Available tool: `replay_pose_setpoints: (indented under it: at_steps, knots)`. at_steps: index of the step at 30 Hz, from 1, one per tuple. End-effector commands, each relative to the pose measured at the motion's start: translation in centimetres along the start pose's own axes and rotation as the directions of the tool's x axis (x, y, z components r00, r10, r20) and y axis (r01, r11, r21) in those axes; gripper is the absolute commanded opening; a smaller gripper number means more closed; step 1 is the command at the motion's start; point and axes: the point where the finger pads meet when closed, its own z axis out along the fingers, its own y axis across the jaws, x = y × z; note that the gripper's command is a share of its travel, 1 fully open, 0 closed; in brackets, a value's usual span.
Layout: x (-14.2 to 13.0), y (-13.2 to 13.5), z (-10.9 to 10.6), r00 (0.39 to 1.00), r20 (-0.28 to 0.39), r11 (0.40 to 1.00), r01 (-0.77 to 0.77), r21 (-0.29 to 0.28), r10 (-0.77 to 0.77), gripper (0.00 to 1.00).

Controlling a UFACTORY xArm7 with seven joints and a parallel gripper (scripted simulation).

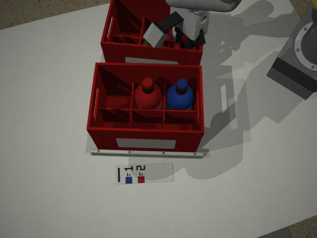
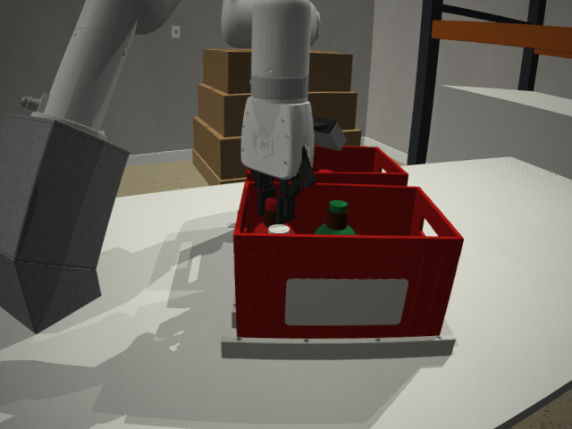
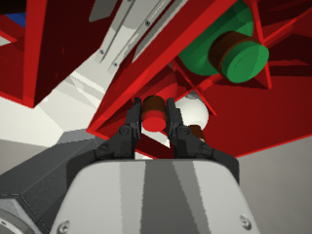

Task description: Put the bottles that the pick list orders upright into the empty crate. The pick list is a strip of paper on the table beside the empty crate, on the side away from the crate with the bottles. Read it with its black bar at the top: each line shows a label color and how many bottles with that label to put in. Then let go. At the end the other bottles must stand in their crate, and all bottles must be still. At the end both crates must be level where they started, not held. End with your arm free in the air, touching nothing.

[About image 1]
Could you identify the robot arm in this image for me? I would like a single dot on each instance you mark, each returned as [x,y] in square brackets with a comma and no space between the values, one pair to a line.
[305,41]

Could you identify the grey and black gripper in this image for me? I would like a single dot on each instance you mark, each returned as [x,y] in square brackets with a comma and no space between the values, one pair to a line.
[192,26]

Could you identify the white paper pick list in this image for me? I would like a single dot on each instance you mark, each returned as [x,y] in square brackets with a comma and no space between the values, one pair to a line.
[143,173]

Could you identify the red crate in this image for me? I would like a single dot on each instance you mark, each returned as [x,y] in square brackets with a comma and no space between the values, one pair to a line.
[114,123]
[130,21]

